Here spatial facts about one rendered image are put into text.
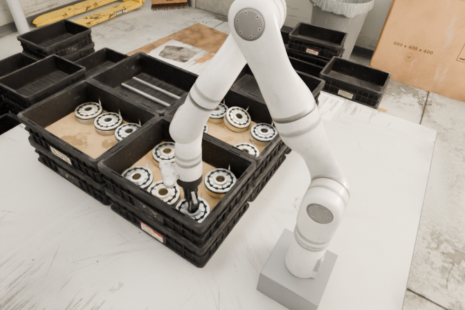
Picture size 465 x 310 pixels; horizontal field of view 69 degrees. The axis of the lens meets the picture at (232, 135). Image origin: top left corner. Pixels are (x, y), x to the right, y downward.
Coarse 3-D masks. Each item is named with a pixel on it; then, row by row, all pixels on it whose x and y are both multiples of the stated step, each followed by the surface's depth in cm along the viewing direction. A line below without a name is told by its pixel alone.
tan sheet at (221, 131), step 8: (208, 128) 132; (216, 128) 132; (224, 128) 132; (248, 128) 133; (216, 136) 128; (224, 136) 129; (232, 136) 129; (240, 136) 129; (248, 136) 130; (232, 144) 126
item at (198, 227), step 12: (156, 120) 118; (168, 120) 118; (144, 132) 113; (216, 144) 111; (108, 156) 103; (240, 156) 107; (108, 168) 100; (252, 168) 103; (120, 180) 97; (240, 180) 99; (144, 192) 94; (228, 192) 96; (156, 204) 92; (168, 204) 91; (180, 216) 89; (216, 216) 92; (192, 228) 88; (204, 228) 88
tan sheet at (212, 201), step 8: (144, 160) 117; (152, 160) 117; (152, 168) 114; (208, 168) 116; (216, 168) 116; (160, 176) 112; (176, 184) 110; (200, 184) 110; (200, 192) 108; (208, 200) 106; (216, 200) 106
